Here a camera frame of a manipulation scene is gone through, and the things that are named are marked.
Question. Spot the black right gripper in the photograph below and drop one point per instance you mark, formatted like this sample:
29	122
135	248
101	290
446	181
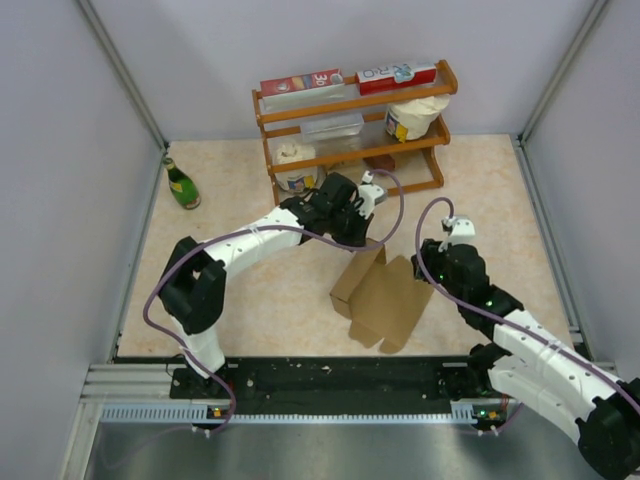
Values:
431	254

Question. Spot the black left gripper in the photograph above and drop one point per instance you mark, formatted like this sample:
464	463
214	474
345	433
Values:
358	237

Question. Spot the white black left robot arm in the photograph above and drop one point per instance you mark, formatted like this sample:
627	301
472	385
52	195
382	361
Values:
194	295

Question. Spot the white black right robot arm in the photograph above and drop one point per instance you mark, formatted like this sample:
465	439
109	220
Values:
596	409

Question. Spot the red foil wrap box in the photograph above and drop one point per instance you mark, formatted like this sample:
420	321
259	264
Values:
305	84

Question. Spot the red white toothpaste box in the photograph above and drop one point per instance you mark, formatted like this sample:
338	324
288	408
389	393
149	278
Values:
395	76

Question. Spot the red brown brick block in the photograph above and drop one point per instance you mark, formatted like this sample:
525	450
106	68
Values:
381	162

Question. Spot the clear plastic container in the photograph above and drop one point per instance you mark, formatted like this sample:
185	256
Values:
332	127

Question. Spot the orange wooden shelf rack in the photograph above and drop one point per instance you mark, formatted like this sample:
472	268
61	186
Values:
284	125

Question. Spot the white bag upper shelf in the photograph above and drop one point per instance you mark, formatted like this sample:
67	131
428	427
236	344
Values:
410	120

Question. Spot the green glass bottle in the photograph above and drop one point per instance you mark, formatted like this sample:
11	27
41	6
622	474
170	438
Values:
181	185

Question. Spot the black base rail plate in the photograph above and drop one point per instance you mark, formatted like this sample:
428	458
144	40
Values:
387	385

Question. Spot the aluminium frame rail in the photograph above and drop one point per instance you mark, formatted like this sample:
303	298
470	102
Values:
138	394

